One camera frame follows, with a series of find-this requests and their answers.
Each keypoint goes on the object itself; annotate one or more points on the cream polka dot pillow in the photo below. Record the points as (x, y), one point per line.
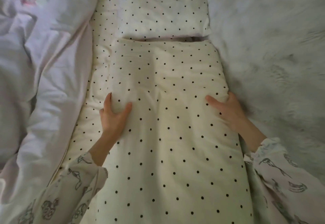
(172, 142)
(162, 7)

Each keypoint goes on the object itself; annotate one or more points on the polka dot bed sheet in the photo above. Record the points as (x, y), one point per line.
(101, 53)

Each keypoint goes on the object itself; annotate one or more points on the person's left forearm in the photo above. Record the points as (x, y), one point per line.
(71, 188)

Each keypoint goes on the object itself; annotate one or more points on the person's right forearm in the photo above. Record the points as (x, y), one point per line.
(284, 180)

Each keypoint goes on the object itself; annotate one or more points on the person's left hand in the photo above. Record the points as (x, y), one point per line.
(114, 124)

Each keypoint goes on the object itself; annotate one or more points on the lilac white duvet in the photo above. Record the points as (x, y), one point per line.
(45, 79)

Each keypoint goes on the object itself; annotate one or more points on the person's right hand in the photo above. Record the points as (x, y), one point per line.
(232, 114)

